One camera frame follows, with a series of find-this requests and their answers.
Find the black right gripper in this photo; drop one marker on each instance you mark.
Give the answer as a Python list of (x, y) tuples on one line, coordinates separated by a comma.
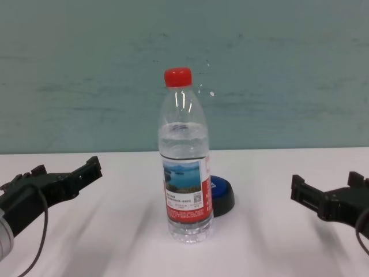
[(346, 205)]

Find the clear water bottle red cap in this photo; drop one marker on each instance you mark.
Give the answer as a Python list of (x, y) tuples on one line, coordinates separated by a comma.
[(183, 161)]

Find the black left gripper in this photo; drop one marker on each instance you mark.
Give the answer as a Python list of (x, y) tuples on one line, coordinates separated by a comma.
[(34, 196)]

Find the blue push button black base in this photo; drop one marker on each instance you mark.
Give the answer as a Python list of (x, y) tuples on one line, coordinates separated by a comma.
[(222, 193)]

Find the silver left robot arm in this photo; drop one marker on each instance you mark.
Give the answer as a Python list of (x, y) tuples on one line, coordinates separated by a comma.
[(5, 236)]

